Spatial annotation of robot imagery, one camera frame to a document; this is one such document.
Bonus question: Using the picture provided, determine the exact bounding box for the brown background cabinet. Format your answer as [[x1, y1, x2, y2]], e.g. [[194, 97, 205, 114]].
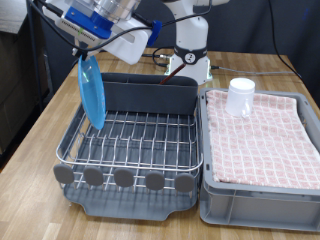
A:
[[0, 29, 51, 156]]

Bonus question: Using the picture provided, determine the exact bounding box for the light gray textured sheet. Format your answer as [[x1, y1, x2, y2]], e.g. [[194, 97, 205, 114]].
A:
[[0, 0, 34, 35]]

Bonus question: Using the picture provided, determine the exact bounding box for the black vertical pole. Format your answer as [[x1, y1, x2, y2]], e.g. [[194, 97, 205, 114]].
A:
[[25, 0, 45, 113]]

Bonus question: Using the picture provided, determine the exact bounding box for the pink checkered towel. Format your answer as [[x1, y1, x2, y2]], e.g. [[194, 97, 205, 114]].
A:
[[205, 89, 320, 191]]

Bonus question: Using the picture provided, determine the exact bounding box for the blue plate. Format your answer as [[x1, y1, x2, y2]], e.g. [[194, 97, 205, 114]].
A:
[[77, 54, 107, 131]]

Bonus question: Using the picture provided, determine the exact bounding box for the metal wire dish rack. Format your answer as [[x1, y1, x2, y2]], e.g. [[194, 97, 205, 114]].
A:
[[53, 88, 205, 200]]

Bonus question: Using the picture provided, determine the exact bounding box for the black camera cable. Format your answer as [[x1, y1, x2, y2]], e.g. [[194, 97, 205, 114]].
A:
[[28, 0, 304, 80]]

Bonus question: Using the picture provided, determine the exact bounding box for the dark gray cutlery holder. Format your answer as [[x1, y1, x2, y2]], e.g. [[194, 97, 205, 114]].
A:
[[99, 72, 200, 116]]

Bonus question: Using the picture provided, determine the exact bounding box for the dark partition panel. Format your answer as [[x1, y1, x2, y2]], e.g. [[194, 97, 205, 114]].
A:
[[35, 0, 320, 93]]

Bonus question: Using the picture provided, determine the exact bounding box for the blue cable clip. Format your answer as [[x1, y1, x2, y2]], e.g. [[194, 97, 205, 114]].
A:
[[145, 19, 164, 48]]

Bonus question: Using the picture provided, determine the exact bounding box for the grey dish drying rack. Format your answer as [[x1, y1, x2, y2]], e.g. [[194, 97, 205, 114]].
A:
[[62, 109, 200, 222]]

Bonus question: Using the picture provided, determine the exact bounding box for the white plastic mug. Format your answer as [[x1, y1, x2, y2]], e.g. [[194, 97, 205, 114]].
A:
[[224, 77, 256, 119]]

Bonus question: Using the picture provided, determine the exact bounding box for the gray plastic crate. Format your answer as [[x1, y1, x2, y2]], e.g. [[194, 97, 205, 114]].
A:
[[198, 87, 320, 233]]

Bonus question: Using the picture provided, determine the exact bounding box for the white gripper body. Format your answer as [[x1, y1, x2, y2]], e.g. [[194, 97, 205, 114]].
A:
[[71, 16, 152, 66]]

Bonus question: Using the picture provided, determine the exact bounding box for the thick black table cable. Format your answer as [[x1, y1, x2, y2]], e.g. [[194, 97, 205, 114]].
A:
[[139, 45, 177, 69]]

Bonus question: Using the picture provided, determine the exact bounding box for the brown wooden handle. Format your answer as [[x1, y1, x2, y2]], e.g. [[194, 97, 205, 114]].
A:
[[158, 63, 187, 86]]

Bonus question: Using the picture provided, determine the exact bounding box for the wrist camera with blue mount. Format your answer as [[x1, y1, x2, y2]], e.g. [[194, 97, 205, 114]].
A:
[[54, 5, 114, 44]]

